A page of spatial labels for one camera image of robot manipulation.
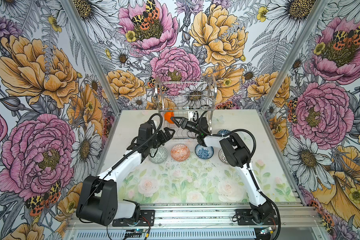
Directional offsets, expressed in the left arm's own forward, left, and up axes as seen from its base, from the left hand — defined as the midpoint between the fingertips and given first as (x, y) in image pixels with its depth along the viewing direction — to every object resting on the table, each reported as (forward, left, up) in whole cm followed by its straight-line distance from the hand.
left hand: (170, 138), depth 86 cm
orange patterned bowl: (-1, -5, -15) cm, 16 cm away
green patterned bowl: (-3, +7, -15) cm, 17 cm away
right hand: (+13, -1, 0) cm, 13 cm away
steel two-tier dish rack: (+42, -13, -8) cm, 45 cm away
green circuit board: (-42, +16, -17) cm, 48 cm away
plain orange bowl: (+22, +3, -5) cm, 22 cm away
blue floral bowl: (-1, -21, -15) cm, 26 cm away
